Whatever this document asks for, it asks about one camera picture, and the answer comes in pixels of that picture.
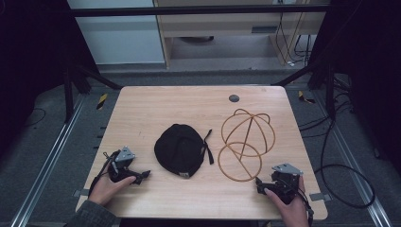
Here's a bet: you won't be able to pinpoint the white cabinet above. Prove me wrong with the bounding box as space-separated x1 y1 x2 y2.
66 0 166 65

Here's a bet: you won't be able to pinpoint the black metal stand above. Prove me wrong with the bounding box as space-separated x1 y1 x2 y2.
271 61 337 121
62 62 123 124

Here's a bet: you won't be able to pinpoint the black cap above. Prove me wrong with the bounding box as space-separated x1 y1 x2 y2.
153 123 216 180

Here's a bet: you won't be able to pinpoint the person's right hand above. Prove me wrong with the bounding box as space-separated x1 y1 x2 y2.
263 176 310 227

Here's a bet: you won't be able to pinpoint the left hand-held gripper cable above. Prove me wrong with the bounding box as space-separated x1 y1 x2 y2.
88 150 118 197

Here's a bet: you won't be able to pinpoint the hand-held gripper cable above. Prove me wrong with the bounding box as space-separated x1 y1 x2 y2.
292 183 315 227
88 150 118 197

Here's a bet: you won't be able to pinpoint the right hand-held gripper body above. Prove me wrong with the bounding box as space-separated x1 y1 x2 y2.
270 162 305 205

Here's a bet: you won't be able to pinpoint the aluminium floor rail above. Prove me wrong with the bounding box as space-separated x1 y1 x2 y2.
313 91 393 227
9 94 87 227

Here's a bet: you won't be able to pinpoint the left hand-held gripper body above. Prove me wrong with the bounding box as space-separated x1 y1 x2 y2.
107 146 142 183

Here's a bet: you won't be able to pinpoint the black frame crossbar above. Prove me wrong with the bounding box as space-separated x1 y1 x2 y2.
67 4 330 18

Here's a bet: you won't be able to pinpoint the person's left hand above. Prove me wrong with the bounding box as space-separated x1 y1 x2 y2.
87 175 137 208

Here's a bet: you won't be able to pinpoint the black floor cable loop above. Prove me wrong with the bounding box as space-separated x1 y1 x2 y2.
297 91 376 210

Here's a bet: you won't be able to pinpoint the yellow black tape marker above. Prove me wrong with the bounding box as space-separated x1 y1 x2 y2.
297 90 316 105
96 93 109 111

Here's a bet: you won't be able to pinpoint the grey metal table bracket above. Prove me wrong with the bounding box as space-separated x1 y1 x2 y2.
73 188 90 199
308 192 333 202

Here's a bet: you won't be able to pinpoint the thin black floor cable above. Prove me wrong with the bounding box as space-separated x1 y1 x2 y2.
24 107 47 128

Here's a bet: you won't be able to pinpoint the gold wire hat stand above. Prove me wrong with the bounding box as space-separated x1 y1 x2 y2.
217 108 277 183

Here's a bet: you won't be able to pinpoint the cables under desk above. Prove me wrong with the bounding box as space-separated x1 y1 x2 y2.
274 11 315 68

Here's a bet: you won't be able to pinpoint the right hand-held gripper cable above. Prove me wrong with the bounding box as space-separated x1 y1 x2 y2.
292 183 315 227

